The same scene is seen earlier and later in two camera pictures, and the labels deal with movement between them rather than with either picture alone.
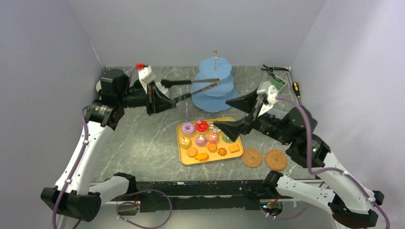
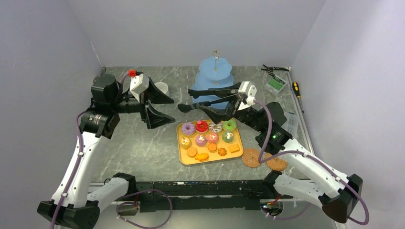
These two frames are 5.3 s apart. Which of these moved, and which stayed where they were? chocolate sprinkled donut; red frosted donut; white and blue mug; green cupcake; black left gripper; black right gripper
Moved: black right gripper; black left gripper
Stayed: red frosted donut; chocolate sprinkled donut; green cupcake; white and blue mug
